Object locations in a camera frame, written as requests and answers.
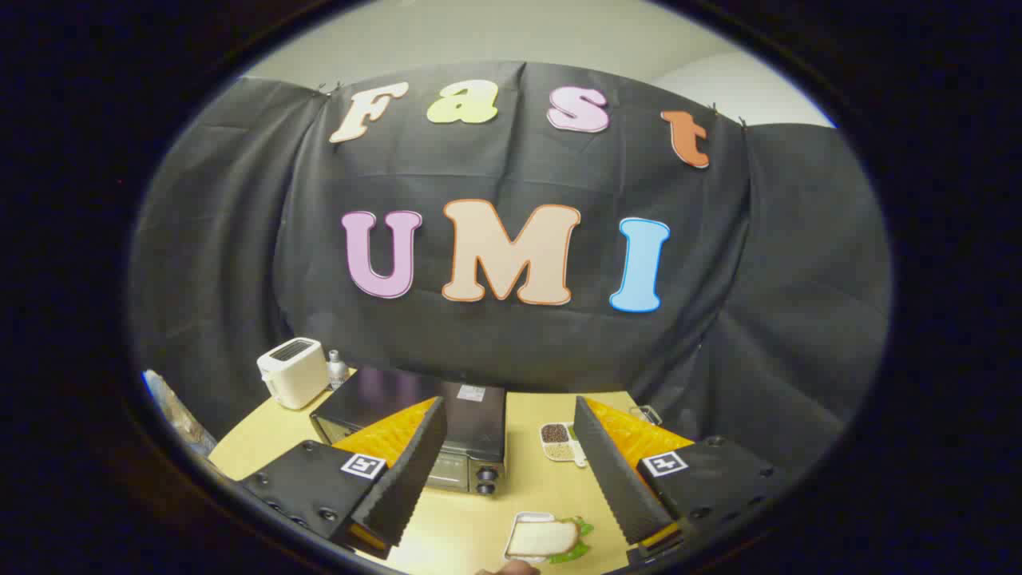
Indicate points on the small glass shaker bottle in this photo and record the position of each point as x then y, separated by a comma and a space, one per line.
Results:
337, 371

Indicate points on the white divided seasoning dish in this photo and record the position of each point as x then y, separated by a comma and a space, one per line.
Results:
557, 442

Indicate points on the white bread lettuce sandwich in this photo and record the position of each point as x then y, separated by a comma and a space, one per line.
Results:
543, 539

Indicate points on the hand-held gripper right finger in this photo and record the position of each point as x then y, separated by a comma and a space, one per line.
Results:
611, 479

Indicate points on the black backdrop cloth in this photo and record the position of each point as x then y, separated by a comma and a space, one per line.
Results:
495, 335

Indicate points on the black toaster oven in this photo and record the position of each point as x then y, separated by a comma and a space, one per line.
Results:
399, 395

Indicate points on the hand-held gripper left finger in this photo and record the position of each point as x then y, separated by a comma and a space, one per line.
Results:
415, 471

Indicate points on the white rectangular dish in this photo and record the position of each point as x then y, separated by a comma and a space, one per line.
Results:
523, 521

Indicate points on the white pop-up toaster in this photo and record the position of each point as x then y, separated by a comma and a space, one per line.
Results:
292, 372

